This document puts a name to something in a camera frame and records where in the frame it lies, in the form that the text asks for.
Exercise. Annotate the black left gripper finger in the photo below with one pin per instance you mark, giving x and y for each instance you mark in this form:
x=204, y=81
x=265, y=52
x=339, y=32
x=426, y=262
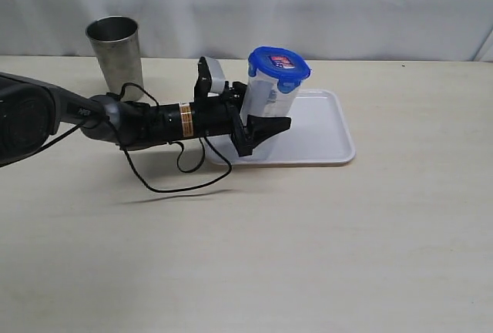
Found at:
x=262, y=128

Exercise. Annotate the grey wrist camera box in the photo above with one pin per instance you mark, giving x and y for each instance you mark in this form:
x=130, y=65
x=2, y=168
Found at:
x=215, y=78

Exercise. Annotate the clear plastic container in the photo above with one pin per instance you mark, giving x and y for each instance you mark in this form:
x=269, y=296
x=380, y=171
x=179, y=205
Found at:
x=268, y=96

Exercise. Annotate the stainless steel cup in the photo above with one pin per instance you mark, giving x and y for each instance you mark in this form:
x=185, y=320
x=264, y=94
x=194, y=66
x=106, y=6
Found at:
x=115, y=42

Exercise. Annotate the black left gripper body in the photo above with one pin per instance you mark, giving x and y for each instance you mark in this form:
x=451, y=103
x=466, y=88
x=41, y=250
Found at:
x=219, y=114

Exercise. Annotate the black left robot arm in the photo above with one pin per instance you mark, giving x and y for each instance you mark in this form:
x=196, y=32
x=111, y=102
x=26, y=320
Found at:
x=32, y=110

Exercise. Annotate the white rectangular tray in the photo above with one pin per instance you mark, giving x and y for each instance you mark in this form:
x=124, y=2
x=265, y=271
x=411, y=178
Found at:
x=319, y=135

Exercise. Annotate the blue plastic lid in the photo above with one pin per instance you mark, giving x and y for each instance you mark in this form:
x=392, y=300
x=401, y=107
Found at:
x=287, y=67

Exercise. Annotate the white backdrop curtain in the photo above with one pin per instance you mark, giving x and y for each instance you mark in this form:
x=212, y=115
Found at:
x=459, y=30

